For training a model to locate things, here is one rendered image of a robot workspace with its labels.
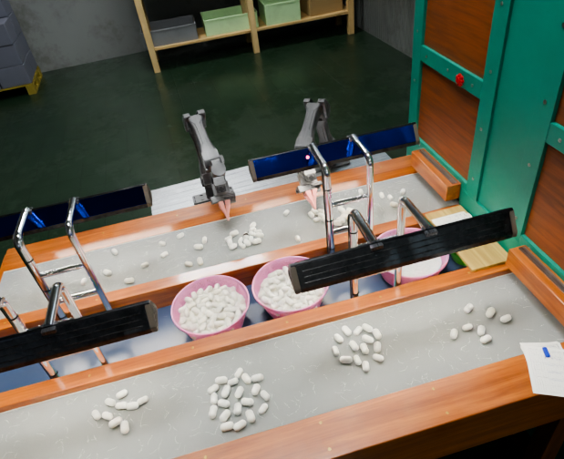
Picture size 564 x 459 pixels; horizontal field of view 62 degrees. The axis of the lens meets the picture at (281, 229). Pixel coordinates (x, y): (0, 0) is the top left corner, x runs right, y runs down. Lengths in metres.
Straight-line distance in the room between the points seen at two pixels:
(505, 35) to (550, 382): 0.97
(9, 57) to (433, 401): 5.98
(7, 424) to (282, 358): 0.80
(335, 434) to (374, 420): 0.11
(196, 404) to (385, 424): 0.52
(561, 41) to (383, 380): 0.99
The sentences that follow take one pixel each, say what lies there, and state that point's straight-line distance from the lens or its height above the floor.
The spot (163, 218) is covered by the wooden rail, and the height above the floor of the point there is 0.77.
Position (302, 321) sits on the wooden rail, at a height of 0.77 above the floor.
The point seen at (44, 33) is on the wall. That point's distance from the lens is 7.25.
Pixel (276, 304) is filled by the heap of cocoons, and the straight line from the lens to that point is 1.59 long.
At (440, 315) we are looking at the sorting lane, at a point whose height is 0.74.
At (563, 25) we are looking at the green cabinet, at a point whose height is 1.51.
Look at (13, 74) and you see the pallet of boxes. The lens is 6.60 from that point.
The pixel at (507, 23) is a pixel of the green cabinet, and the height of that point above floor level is 1.47.
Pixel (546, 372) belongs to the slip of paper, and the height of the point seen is 0.77.
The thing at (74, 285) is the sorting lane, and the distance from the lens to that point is 1.95.
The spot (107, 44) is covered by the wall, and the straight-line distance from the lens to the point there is 7.22.
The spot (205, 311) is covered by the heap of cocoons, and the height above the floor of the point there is 0.74.
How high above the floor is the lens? 1.91
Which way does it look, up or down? 38 degrees down
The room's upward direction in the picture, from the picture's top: 8 degrees counter-clockwise
